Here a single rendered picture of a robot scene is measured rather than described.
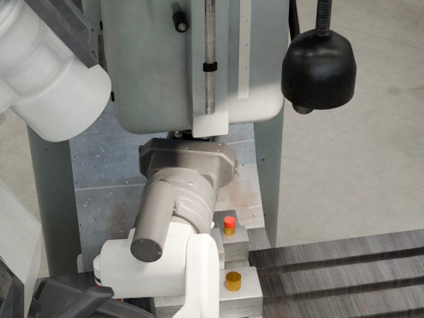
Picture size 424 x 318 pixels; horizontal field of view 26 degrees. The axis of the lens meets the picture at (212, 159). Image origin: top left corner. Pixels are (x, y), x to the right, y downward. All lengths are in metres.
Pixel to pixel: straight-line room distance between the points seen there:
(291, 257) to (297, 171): 1.66
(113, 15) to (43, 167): 0.71
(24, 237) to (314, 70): 0.34
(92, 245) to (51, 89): 0.98
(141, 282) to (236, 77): 0.25
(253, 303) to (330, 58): 0.51
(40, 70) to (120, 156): 0.98
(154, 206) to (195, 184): 0.09
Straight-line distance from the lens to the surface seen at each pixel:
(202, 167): 1.11
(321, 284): 1.45
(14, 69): 0.61
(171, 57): 1.00
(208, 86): 0.99
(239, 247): 1.36
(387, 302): 1.44
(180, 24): 0.93
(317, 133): 3.31
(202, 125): 1.01
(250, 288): 1.28
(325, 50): 0.87
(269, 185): 1.76
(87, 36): 0.63
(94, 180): 1.59
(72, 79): 0.62
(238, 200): 1.61
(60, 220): 1.74
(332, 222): 2.95
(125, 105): 1.04
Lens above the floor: 1.95
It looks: 38 degrees down
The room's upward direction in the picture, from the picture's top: straight up
